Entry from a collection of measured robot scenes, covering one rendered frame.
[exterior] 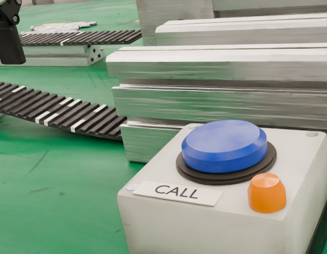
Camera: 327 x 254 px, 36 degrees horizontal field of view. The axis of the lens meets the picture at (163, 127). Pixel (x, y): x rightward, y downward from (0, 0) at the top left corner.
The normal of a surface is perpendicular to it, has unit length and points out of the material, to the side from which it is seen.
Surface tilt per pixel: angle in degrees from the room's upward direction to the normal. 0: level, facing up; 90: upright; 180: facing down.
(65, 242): 0
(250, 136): 3
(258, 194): 66
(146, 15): 90
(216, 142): 2
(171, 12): 90
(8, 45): 91
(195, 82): 90
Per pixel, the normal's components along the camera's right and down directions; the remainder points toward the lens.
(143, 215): -0.47, 0.43
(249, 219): -0.49, 0.05
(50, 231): -0.16, -0.90
